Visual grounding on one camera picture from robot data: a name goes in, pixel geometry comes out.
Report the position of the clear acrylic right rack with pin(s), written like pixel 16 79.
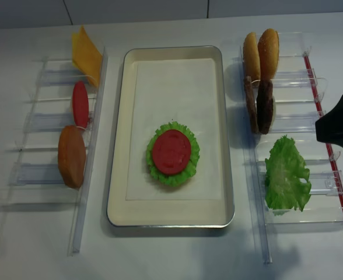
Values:
pixel 298 93

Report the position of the brown bun half left rack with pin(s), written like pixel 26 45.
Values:
pixel 71 156

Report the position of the brown meat patty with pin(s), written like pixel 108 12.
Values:
pixel 250 103
pixel 265 106

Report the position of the sesame bun half right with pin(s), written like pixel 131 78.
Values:
pixel 268 49

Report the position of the yellow cheese slice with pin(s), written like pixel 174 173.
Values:
pixel 86 57

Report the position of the green lettuce leaf in rack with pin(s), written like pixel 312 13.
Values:
pixel 287 184

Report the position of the white paper liner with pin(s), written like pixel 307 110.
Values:
pixel 183 91

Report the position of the red tomato slice on tray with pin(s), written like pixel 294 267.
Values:
pixel 171 152

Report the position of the clear acrylic rack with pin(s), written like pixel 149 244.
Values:
pixel 298 93
pixel 35 183

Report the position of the clear acrylic left rack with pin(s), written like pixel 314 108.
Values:
pixel 35 183

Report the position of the red tomato slice in rack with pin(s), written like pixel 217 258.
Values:
pixel 80 105

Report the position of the cream metal tray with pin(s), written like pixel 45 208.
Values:
pixel 121 212

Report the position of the green lettuce leaf on tray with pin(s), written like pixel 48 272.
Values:
pixel 191 169

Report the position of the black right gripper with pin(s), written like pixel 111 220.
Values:
pixel 329 128

